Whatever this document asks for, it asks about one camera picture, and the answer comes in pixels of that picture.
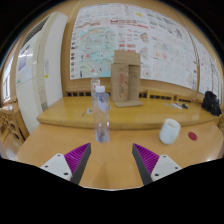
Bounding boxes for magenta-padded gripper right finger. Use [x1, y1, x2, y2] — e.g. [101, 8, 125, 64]
[132, 143, 183, 186]

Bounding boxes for brown cardboard stand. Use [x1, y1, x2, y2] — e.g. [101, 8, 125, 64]
[110, 49, 144, 108]

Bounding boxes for narrow printed wall poster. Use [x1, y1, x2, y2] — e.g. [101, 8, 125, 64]
[189, 33, 223, 98]

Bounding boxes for small clear plastic bottle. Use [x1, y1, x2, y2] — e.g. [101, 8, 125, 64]
[90, 73, 101, 101]

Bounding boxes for large printed wall poster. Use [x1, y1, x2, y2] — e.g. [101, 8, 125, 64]
[69, 3, 198, 91]

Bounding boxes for wooden chair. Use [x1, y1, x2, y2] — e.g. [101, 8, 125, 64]
[0, 101, 26, 144]

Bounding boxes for white ceramic mug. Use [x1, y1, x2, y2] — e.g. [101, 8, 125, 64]
[159, 118, 182, 145]

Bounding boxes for clear plastic bottle white cap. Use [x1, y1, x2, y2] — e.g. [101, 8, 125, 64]
[92, 85, 111, 144]

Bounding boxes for white marker pen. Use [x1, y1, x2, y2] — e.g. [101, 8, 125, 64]
[171, 102, 184, 110]

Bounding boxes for black bag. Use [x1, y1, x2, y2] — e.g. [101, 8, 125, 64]
[201, 90, 223, 117]

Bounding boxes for flat round red coaster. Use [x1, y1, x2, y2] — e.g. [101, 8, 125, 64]
[187, 131, 198, 141]

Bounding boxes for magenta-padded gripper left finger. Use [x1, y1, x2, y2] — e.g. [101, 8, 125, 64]
[39, 142, 92, 185]

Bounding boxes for tall white cabinet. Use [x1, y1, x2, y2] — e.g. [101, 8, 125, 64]
[14, 12, 69, 134]

